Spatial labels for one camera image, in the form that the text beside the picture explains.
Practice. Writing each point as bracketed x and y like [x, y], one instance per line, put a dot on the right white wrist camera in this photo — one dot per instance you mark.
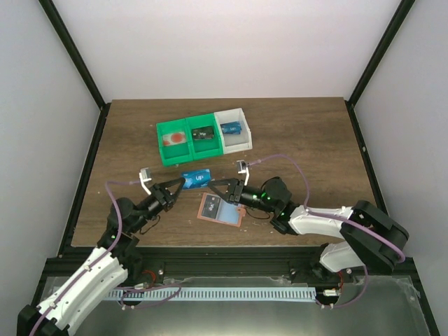
[243, 169]

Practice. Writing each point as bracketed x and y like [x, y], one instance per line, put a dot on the left black frame post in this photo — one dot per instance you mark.
[61, 30]

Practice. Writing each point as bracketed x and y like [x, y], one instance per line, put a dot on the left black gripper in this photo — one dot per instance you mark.
[164, 197]

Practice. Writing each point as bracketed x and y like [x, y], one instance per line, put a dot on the black aluminium front rail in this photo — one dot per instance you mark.
[294, 263]

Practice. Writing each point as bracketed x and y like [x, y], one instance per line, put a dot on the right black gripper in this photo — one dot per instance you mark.
[234, 183]

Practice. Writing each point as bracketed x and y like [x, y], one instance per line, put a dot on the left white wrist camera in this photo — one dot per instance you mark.
[144, 178]

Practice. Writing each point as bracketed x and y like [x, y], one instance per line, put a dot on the black card in bin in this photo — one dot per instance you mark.
[203, 133]

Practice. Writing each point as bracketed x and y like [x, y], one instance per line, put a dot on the black frame post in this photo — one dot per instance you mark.
[393, 27]
[61, 30]

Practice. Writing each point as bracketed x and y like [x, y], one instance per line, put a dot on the left green bin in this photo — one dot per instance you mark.
[178, 154]

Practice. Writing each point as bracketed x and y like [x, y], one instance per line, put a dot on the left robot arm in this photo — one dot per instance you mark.
[111, 262]

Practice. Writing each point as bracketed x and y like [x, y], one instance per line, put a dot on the black VIP card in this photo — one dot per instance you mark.
[203, 134]

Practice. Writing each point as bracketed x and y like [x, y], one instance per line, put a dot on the blue card in bin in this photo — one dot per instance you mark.
[227, 130]

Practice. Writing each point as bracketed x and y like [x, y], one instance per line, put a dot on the green bin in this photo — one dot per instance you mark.
[205, 138]
[178, 154]

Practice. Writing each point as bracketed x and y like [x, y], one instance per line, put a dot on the white bin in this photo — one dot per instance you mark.
[233, 143]

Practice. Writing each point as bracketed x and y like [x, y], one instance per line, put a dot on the right black frame post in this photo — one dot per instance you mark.
[393, 27]

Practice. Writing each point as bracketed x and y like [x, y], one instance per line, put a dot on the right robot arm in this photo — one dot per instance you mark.
[367, 236]

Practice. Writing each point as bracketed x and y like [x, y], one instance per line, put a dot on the light blue slotted cable duct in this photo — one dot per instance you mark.
[209, 294]

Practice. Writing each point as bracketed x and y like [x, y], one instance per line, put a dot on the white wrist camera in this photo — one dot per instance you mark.
[243, 169]
[144, 178]

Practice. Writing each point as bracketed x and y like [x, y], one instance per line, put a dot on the red white card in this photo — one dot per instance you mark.
[174, 138]

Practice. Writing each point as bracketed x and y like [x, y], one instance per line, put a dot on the middle green bin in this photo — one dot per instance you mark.
[205, 138]

